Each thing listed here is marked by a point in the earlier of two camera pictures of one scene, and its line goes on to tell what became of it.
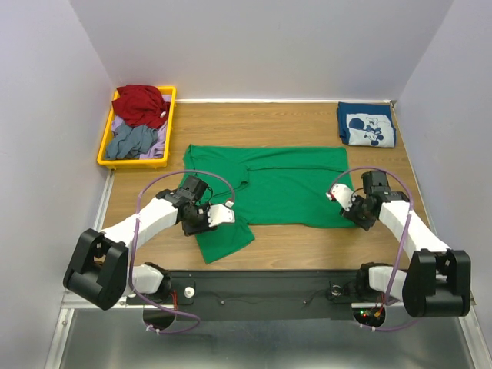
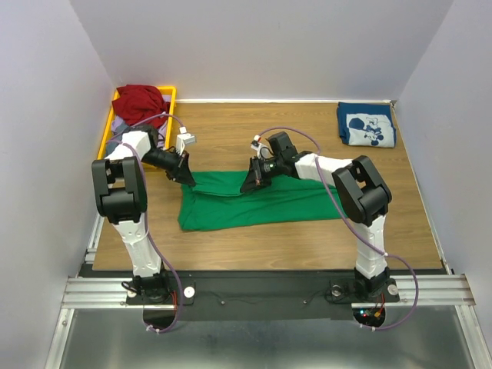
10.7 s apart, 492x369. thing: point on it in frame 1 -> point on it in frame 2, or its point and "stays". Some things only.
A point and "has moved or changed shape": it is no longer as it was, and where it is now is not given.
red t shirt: [141, 105] stays
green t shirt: [274, 187] has moved or changed shape
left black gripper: [196, 227] -> [179, 164]
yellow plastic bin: [117, 164] stays
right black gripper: [356, 217] -> [256, 174]
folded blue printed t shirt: [366, 124] stays
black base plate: [236, 295] stays
